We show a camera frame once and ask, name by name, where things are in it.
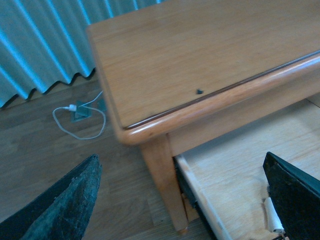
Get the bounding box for white charger block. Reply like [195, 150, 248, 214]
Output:
[264, 197, 285, 234]

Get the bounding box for grey pleated curtain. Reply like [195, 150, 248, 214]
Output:
[0, 0, 155, 106]

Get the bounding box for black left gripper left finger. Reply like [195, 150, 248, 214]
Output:
[0, 154, 102, 240]

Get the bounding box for white wall plug adapter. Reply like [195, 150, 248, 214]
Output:
[65, 104, 77, 112]

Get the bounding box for closed metal floor plate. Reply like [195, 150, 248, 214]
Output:
[97, 98, 107, 112]

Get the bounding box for light wooden nightstand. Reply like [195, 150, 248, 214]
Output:
[87, 0, 320, 232]

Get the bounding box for open metal floor socket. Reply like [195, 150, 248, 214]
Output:
[70, 100, 92, 123]

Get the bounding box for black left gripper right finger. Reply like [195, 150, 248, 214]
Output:
[263, 152, 320, 240]

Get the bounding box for wooden drawer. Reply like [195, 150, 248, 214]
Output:
[176, 100, 320, 240]

